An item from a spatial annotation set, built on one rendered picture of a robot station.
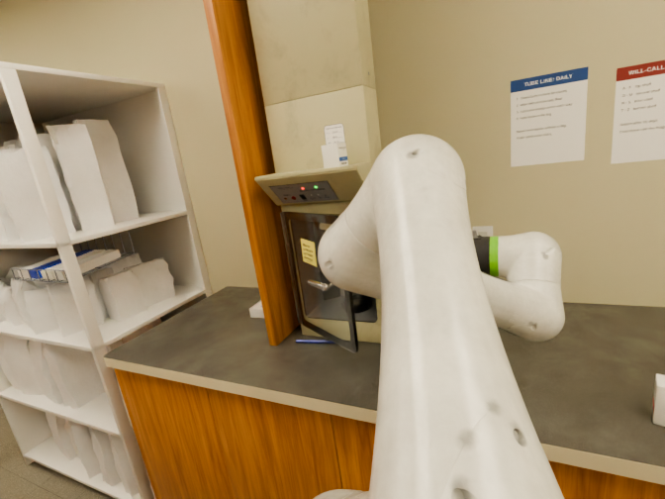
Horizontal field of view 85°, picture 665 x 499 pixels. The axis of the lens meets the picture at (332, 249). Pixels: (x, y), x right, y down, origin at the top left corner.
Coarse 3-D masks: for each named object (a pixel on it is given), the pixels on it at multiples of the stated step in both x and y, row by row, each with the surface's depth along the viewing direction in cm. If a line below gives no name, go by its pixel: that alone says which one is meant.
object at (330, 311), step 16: (288, 224) 114; (304, 224) 107; (320, 224) 100; (320, 240) 102; (304, 272) 114; (320, 272) 106; (304, 288) 117; (336, 288) 101; (304, 304) 120; (320, 304) 111; (336, 304) 103; (304, 320) 123; (320, 320) 114; (336, 320) 106; (352, 320) 99; (336, 336) 108; (352, 336) 101; (352, 352) 103
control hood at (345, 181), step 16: (256, 176) 105; (272, 176) 102; (288, 176) 100; (304, 176) 98; (320, 176) 97; (336, 176) 95; (352, 176) 94; (272, 192) 108; (336, 192) 102; (352, 192) 100
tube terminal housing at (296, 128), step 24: (312, 96) 102; (336, 96) 99; (360, 96) 97; (288, 120) 107; (312, 120) 104; (336, 120) 101; (360, 120) 98; (288, 144) 110; (312, 144) 106; (360, 144) 100; (288, 168) 112; (312, 168) 109; (360, 336) 119
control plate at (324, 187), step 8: (288, 184) 103; (296, 184) 102; (304, 184) 101; (312, 184) 100; (320, 184) 100; (328, 184) 99; (280, 192) 107; (288, 192) 106; (296, 192) 105; (304, 192) 105; (312, 192) 104; (320, 192) 103; (328, 192) 102; (288, 200) 110; (296, 200) 109; (304, 200) 108; (312, 200) 108; (320, 200) 107
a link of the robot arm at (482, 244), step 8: (472, 232) 83; (480, 240) 81; (488, 240) 81; (480, 248) 80; (488, 248) 79; (480, 256) 80; (488, 256) 79; (480, 264) 80; (488, 264) 79; (488, 272) 81
